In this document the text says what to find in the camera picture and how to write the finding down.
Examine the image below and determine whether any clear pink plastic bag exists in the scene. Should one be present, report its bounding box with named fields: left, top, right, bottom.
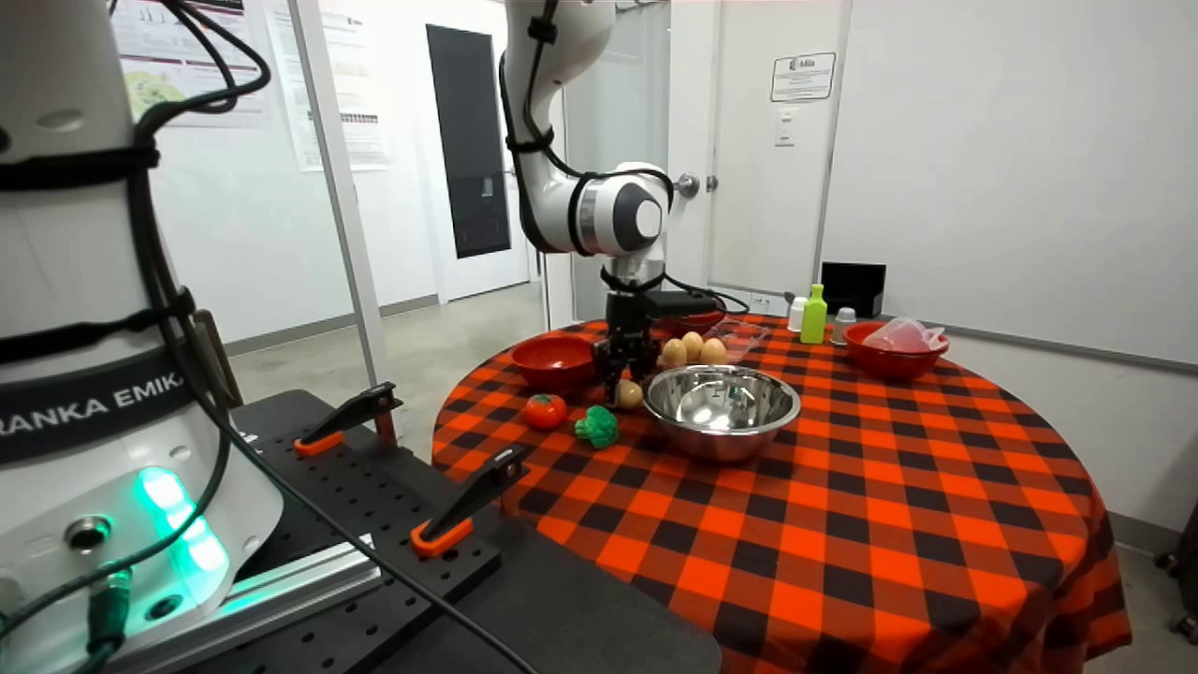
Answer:
left=857, top=315, right=946, bottom=356

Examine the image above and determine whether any white door with dark window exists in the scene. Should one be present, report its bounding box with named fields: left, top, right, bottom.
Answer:
left=417, top=0, right=539, bottom=308

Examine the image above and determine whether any orange black plaid tablecloth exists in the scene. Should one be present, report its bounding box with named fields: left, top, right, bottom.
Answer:
left=425, top=311, right=1137, bottom=674

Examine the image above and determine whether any white metal frame post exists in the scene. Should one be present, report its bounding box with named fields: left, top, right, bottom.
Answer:
left=289, top=0, right=391, bottom=389

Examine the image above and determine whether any empty bright red bowl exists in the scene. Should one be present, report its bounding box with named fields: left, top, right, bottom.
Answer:
left=507, top=333, right=606, bottom=394

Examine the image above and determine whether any silver metal bowl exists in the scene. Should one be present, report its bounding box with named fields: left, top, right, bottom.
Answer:
left=641, top=363, right=806, bottom=467

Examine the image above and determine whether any black orange bar clamp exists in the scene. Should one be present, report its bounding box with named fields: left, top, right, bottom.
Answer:
left=408, top=443, right=537, bottom=560
left=292, top=377, right=403, bottom=463

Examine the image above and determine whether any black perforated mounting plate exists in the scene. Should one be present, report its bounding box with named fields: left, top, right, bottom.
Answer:
left=182, top=387, right=726, bottom=674

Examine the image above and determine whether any white printed door sign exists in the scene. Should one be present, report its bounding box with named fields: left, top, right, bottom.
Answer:
left=766, top=47, right=839, bottom=107

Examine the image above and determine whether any black wall holder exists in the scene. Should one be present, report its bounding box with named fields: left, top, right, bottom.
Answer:
left=820, top=260, right=890, bottom=322

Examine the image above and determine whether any clear plastic egg tray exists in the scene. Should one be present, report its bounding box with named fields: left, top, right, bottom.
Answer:
left=659, top=315, right=770, bottom=372

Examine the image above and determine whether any green toy broccoli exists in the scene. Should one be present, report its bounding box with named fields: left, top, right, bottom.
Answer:
left=568, top=401, right=626, bottom=453

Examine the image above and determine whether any red toy tomato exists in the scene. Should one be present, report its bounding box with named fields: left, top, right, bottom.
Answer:
left=517, top=389, right=571, bottom=438

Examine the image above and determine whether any red bowl holding plastic bag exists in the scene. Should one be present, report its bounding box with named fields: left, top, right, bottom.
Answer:
left=842, top=317, right=956, bottom=387

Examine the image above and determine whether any green plastic bottle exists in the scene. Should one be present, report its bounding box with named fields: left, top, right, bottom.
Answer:
left=799, top=280, right=832, bottom=347

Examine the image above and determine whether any paper wall poster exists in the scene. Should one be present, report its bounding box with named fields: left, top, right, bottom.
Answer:
left=294, top=5, right=393, bottom=173

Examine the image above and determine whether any silver aluminium rail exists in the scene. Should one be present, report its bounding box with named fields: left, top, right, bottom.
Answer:
left=110, top=537, right=387, bottom=674

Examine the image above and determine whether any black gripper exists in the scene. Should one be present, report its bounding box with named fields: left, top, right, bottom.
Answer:
left=604, top=283, right=664, bottom=403

